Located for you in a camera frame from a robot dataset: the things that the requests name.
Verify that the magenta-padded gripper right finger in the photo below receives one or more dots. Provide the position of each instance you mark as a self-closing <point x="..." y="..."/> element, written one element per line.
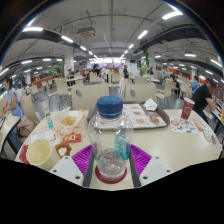
<point x="141" y="160"/>

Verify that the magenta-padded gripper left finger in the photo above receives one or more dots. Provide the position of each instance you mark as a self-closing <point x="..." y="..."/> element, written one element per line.
<point x="81" y="160"/>

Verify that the clear blue-capped water bottle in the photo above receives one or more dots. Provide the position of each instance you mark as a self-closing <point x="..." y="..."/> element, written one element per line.
<point x="110" y="140"/>

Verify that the red sauce packet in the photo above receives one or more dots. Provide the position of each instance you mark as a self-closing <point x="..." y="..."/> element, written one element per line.
<point x="199" y="125"/>
<point x="72" y="137"/>

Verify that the flat round red coaster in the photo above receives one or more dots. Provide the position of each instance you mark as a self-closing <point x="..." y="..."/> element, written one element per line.
<point x="100" y="177"/>

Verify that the brown tray with paper liner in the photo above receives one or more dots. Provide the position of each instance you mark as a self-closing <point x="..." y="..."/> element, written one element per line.
<point x="146" y="120"/>

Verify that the snack wrapper with fried food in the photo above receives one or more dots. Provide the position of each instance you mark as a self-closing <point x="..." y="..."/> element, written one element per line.
<point x="68" y="120"/>

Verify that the white printed receipt paper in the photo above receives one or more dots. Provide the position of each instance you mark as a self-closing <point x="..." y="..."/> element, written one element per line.
<point x="43" y="135"/>

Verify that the small teal-labelled bottle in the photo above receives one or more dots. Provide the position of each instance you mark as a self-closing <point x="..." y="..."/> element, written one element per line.
<point x="49" y="121"/>

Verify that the colourful printed flyer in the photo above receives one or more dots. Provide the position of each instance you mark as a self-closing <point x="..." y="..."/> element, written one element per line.
<point x="183" y="125"/>

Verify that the crumpled white napkin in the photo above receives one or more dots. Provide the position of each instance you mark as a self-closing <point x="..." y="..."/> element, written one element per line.
<point x="150" y="105"/>

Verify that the cream chair with round hole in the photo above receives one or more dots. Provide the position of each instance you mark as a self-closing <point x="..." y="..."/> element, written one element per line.
<point x="143" y="92"/>
<point x="91" y="96"/>

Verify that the pink bag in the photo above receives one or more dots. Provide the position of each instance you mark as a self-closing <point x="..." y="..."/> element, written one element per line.
<point x="26" y="126"/>

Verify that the red paper cup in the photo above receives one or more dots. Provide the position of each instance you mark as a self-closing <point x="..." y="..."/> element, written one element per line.
<point x="187" y="109"/>

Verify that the clear plastic packet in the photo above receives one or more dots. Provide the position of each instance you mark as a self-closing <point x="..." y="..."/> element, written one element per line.
<point x="208" y="135"/>

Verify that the group of cream chairs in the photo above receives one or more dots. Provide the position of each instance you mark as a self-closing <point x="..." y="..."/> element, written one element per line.
<point x="62" y="87"/>

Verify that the neighbouring cream table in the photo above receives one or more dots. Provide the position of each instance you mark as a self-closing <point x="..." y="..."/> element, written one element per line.
<point x="8" y="128"/>

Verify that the person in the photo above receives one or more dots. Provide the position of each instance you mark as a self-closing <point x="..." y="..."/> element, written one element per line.
<point x="11" y="103"/>
<point x="126" y="71"/>
<point x="200" y="98"/>
<point x="96" y="69"/>
<point x="195" y="84"/>

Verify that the ceiling air conditioner unit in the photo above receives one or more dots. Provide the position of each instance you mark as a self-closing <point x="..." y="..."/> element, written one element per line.
<point x="86" y="32"/>

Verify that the group of ceiling lights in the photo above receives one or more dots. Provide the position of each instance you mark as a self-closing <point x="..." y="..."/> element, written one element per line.
<point x="32" y="29"/>

